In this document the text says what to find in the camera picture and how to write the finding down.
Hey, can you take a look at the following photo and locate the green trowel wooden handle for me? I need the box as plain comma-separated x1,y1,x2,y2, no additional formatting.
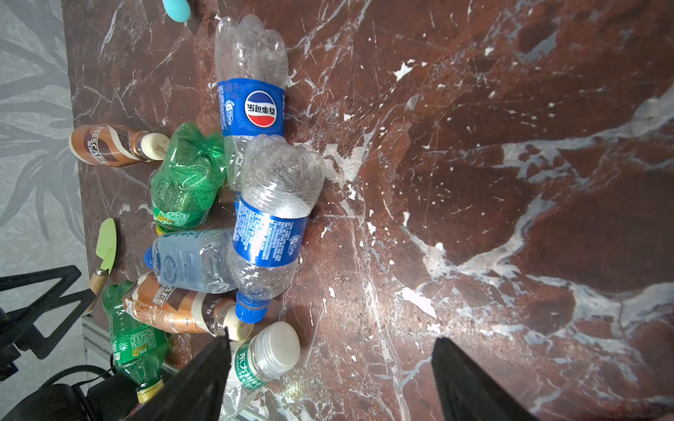
84,218,117,315

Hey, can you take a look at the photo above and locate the green Sprite bottle front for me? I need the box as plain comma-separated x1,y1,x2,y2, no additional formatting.
102,281,169,405

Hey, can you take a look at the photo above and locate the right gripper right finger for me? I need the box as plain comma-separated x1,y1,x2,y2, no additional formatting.
431,338,536,421

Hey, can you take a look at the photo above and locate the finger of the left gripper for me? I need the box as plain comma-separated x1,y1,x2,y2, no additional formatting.
1,265,97,381

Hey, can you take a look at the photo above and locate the light blue plastic trowel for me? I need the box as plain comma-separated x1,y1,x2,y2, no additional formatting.
163,0,191,23

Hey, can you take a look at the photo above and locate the clear water bottle blue cap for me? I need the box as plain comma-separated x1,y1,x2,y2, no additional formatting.
144,228,237,294

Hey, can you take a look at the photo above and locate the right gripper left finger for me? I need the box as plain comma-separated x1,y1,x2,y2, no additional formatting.
128,337,232,420

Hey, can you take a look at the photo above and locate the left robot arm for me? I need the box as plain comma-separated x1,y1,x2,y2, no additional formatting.
1,265,138,420

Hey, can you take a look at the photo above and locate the green Sprite bottle centre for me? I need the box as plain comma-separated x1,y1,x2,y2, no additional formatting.
151,122,231,235

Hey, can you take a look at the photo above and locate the green sprite bottle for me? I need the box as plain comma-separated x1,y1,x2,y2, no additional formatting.
102,281,169,405
151,122,231,235

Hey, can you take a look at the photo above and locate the pepsi bottle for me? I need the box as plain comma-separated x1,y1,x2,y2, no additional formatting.
226,135,325,324
214,14,289,191

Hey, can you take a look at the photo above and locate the tea bottle green label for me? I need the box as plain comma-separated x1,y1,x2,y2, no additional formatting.
219,321,301,420

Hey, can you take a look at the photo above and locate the brown nescafe bottle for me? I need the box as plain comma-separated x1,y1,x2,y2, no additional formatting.
122,272,255,342
68,124,170,168

